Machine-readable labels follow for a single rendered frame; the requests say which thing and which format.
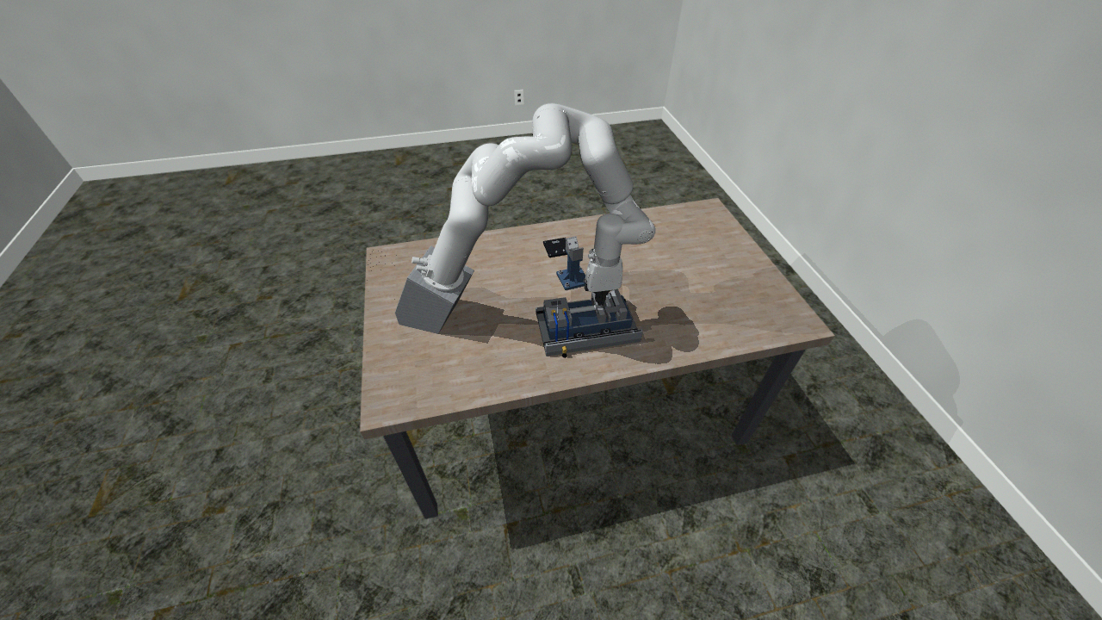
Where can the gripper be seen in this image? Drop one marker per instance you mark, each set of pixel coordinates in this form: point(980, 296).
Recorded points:
point(601, 280)

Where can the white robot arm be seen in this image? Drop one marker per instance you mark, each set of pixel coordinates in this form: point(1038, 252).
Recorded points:
point(492, 171)

